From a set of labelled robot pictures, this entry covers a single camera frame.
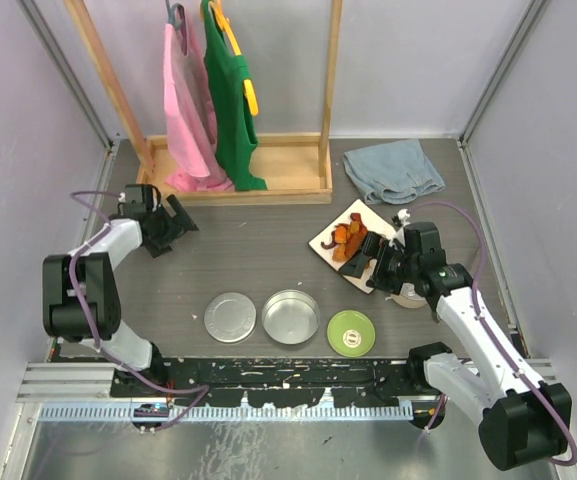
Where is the large round steel tin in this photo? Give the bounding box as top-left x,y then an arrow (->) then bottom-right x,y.
261,290 -> 320,345

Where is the folded blue towel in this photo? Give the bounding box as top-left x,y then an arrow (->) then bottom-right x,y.
342,139 -> 446,205

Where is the green round lid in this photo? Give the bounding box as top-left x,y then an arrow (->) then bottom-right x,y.
326,310 -> 376,358

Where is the food pile on plate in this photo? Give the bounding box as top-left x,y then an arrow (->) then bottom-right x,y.
324,213 -> 386,264

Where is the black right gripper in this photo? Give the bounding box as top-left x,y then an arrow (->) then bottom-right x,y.
339,230 -> 420,295

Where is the wooden clothes rack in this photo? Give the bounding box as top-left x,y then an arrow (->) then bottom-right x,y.
65,1 -> 343,206

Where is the small steel bowl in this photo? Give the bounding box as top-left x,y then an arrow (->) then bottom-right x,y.
391,283 -> 427,309

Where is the round steel lid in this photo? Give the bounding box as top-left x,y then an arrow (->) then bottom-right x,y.
204,292 -> 257,344

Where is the grey clothes hanger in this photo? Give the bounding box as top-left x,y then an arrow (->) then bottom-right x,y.
165,0 -> 189,55

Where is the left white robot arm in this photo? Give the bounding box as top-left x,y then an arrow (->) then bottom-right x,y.
42,184 -> 198,396

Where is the white square plate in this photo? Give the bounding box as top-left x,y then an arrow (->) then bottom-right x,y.
308,199 -> 395,294

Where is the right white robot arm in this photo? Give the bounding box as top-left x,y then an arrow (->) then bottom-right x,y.
341,222 -> 577,471

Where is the white cable duct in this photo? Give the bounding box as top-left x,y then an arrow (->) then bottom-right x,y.
38,400 -> 414,423

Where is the pink shirt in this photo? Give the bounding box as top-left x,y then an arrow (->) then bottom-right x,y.
163,24 -> 233,192

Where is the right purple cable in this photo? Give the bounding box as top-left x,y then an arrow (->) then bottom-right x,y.
407,200 -> 577,467

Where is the yellow clothes hanger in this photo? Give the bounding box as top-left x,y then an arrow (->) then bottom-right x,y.
200,1 -> 259,116

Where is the green shirt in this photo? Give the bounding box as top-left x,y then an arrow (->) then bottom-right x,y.
202,4 -> 269,192

